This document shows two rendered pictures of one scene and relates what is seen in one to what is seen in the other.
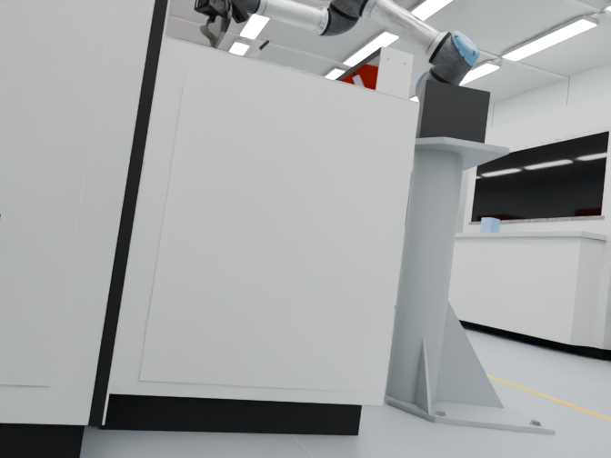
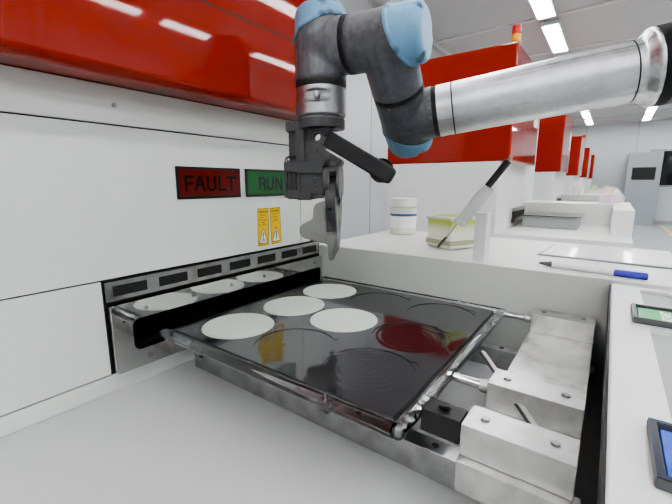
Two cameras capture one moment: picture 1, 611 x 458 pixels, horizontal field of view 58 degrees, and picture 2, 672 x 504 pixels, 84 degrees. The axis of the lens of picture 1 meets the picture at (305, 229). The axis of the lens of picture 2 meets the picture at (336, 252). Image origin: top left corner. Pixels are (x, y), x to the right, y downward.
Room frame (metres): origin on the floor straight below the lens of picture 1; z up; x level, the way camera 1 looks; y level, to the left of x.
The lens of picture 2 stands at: (1.25, -0.15, 1.10)
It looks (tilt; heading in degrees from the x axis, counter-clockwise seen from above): 10 degrees down; 56
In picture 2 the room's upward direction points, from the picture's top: straight up
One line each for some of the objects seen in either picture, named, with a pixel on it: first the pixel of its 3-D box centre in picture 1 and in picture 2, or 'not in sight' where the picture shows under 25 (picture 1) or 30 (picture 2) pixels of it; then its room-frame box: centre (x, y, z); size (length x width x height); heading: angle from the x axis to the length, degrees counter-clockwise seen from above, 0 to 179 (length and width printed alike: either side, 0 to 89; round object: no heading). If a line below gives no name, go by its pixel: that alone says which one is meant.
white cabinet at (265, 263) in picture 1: (233, 248); not in sight; (1.66, 0.21, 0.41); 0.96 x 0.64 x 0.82; 20
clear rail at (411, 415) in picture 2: not in sight; (465, 353); (1.62, 0.11, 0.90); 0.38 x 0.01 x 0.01; 20
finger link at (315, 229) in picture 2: (215, 30); (318, 232); (1.55, 0.34, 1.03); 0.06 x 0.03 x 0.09; 139
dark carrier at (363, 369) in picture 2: not in sight; (343, 320); (1.56, 0.28, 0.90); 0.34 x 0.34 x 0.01; 20
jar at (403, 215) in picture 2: not in sight; (403, 215); (1.97, 0.59, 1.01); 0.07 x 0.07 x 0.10
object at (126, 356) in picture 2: not in sight; (242, 299); (1.47, 0.48, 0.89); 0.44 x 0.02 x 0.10; 20
